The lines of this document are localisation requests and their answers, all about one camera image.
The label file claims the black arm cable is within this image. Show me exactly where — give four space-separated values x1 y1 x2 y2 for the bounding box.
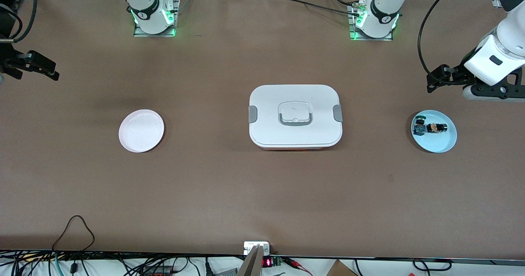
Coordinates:
0 0 39 43
417 0 463 76

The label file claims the thin black looped cable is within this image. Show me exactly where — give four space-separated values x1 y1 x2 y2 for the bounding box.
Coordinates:
52 215 96 253

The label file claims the blue green push button switch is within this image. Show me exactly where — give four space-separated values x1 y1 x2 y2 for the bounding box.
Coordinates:
413 115 427 137

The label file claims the brown cardboard piece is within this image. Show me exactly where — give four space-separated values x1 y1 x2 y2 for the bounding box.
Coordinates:
326 260 358 276

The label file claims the black coiled cable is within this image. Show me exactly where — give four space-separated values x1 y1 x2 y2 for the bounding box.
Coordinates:
412 258 452 272

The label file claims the black power adapter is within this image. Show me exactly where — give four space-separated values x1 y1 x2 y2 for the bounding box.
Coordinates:
141 265 173 276

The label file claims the pale pink round plate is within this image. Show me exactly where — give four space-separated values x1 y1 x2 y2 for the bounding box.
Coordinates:
119 109 165 153

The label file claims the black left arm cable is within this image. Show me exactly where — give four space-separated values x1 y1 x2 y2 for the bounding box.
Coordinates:
417 0 463 76

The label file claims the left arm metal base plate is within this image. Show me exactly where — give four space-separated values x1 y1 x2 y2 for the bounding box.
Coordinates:
349 1 394 41

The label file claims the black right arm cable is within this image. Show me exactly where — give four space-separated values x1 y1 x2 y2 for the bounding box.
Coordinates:
0 0 39 43

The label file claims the aluminium camera mount profile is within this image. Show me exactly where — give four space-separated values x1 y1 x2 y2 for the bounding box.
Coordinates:
237 244 265 276

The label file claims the small white mounting block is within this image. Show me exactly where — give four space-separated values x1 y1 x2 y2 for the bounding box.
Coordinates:
244 241 272 256

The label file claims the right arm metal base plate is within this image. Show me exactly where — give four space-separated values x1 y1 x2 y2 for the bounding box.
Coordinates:
133 0 181 38

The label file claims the red clip lead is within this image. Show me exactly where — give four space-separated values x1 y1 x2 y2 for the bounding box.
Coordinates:
282 257 313 276

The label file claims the light blue round plate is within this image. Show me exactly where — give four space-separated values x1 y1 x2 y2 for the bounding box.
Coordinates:
411 110 458 153

